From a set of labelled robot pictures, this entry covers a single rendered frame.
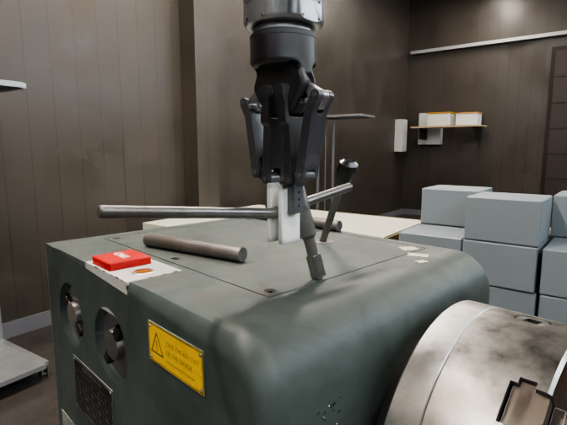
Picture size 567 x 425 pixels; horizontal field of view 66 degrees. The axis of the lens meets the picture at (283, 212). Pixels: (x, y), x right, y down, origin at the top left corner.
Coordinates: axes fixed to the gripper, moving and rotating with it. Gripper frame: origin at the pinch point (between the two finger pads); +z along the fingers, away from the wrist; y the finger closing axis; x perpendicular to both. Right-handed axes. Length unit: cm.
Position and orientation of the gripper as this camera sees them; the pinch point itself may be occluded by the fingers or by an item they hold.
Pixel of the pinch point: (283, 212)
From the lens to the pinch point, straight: 51.5
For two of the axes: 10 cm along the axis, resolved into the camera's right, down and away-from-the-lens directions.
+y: 7.0, 1.0, -7.1
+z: 0.0, 9.9, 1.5
